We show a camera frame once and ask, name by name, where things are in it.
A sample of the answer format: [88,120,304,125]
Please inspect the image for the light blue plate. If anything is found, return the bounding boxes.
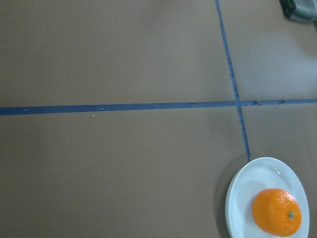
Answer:
[225,157,310,238]

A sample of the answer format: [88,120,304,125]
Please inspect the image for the orange fruit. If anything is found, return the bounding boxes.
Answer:
[252,188,302,237]

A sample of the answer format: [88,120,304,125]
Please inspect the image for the dark grey folded cloth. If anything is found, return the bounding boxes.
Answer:
[279,0,317,22]

